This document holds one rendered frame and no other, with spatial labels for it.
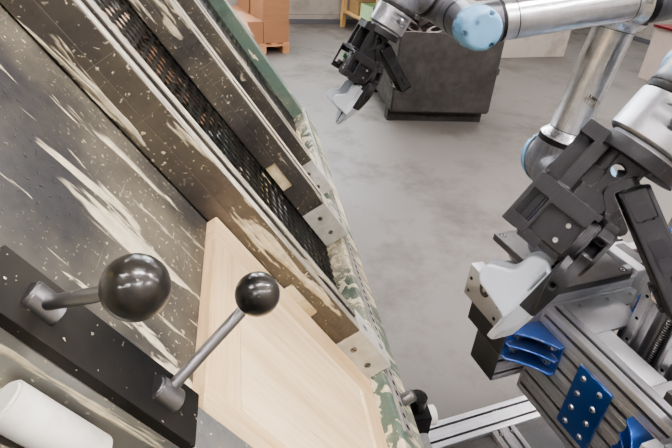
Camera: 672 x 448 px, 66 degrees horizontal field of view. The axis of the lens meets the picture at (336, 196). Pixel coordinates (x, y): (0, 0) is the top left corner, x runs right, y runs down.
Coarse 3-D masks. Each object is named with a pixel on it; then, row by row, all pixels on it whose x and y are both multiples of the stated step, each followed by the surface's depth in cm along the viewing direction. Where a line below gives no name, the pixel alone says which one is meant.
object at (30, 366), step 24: (0, 336) 32; (0, 360) 33; (24, 360) 33; (48, 360) 34; (0, 384) 34; (48, 384) 34; (72, 384) 35; (72, 408) 36; (96, 408) 36; (120, 408) 37; (120, 432) 38; (144, 432) 38; (216, 432) 45
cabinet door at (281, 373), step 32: (224, 256) 73; (224, 288) 67; (224, 320) 63; (256, 320) 72; (288, 320) 82; (224, 352) 58; (256, 352) 66; (288, 352) 75; (320, 352) 87; (192, 384) 53; (224, 384) 55; (256, 384) 62; (288, 384) 69; (320, 384) 80; (352, 384) 93; (224, 416) 51; (256, 416) 58; (288, 416) 64; (320, 416) 73; (352, 416) 84
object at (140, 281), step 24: (120, 264) 27; (144, 264) 28; (48, 288) 34; (96, 288) 30; (120, 288) 27; (144, 288) 27; (168, 288) 28; (48, 312) 33; (120, 312) 27; (144, 312) 27
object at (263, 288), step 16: (256, 272) 43; (240, 288) 42; (256, 288) 42; (272, 288) 42; (240, 304) 42; (256, 304) 42; (272, 304) 42; (240, 320) 42; (224, 336) 42; (208, 352) 41; (192, 368) 41; (160, 384) 39; (176, 384) 40; (160, 400) 39; (176, 400) 40
